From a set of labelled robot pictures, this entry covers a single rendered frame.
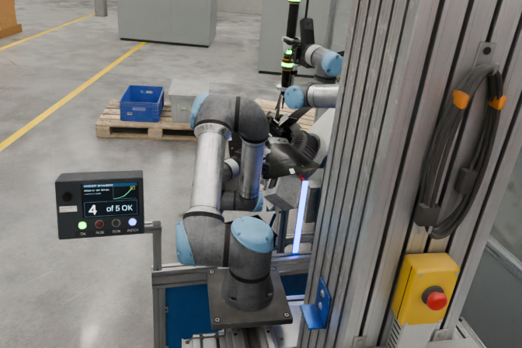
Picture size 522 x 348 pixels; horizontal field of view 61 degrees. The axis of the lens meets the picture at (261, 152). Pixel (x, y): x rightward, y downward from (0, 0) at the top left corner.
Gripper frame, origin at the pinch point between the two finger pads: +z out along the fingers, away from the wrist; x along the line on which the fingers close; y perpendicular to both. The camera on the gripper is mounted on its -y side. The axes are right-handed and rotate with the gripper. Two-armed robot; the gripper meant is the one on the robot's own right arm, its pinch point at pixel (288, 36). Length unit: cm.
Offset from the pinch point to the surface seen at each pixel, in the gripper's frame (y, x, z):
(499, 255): 65, 59, -74
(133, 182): 39, -66, -31
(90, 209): 47, -79, -30
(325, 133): 46, 29, 5
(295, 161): 44.8, -1.5, -19.9
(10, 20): 140, -150, 817
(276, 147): 44.0, -4.2, -7.6
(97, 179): 38, -77, -28
